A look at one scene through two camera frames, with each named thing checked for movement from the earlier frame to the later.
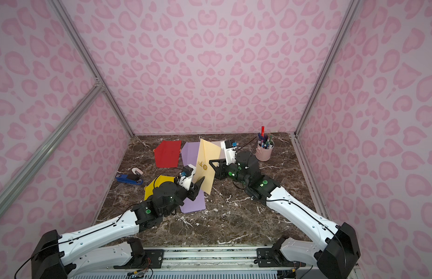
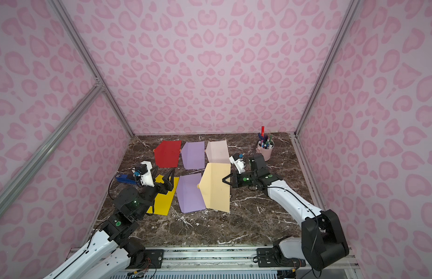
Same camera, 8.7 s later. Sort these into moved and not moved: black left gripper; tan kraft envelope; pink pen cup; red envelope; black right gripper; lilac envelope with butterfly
Moved: tan kraft envelope; black right gripper; black left gripper
Not moved: pink pen cup; red envelope; lilac envelope with butterfly
